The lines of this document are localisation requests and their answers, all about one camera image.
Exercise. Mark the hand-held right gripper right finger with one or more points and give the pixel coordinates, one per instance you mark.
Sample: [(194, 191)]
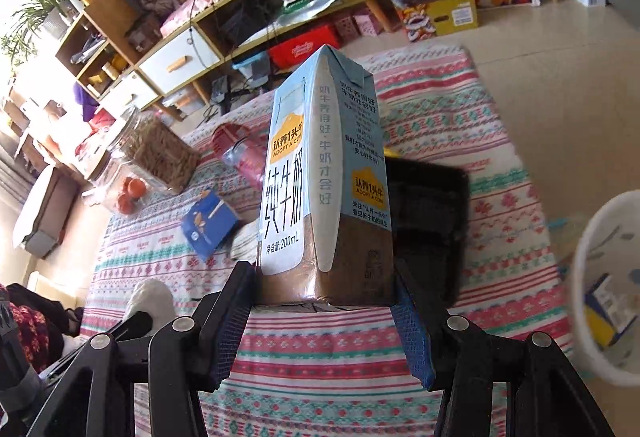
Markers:
[(412, 332)]

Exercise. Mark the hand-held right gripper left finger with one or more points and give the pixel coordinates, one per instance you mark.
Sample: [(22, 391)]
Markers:
[(227, 327)]

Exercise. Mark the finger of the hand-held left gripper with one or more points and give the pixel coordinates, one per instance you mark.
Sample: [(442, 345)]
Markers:
[(135, 327)]

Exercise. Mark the black plastic food tray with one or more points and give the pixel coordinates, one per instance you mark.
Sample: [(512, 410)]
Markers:
[(430, 217)]

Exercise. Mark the light blue milk carton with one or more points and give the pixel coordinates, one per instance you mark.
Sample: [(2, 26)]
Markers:
[(300, 192)]

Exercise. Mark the white waste bin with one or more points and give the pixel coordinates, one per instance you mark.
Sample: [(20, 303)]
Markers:
[(595, 359)]

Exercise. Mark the white crumpled tissue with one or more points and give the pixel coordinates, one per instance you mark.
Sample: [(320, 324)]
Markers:
[(150, 297)]

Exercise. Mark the person's floral clothing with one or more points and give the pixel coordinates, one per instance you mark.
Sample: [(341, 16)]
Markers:
[(40, 327)]

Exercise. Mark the white striped wrapper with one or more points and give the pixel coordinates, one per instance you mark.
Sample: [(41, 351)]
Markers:
[(246, 239)]

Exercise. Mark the striped patterned tablecloth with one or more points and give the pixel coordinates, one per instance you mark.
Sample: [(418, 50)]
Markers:
[(325, 367)]

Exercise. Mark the blue paper packet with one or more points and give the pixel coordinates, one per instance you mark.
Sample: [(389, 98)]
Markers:
[(205, 227)]

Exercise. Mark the brown sofa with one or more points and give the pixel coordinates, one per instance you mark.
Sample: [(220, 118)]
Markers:
[(50, 212)]

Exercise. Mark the pink water bottle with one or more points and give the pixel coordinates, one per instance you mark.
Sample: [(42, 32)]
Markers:
[(245, 162)]

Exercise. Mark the glass jar of brown snacks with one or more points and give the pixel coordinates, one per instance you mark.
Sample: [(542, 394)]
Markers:
[(160, 157)]

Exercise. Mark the blue yellow small carton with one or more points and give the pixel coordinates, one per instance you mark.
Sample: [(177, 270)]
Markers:
[(607, 312)]

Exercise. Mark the white cabinet drawer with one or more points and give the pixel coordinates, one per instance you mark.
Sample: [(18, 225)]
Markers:
[(127, 92), (180, 62)]

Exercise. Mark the red box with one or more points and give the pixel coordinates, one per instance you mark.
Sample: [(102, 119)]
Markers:
[(300, 52)]

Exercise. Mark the black electronic device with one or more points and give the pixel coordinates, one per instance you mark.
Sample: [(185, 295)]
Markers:
[(245, 24)]

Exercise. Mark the pink plastic basket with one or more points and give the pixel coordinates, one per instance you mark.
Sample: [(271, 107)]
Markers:
[(370, 24), (345, 27)]

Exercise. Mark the wooden shelf unit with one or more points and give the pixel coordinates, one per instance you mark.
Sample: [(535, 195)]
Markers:
[(105, 12)]

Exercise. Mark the yellow cardboard box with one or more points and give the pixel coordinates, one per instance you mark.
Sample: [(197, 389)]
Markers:
[(450, 14)]

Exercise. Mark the green potted plant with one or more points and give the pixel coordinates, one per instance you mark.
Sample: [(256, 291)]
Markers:
[(40, 2)]

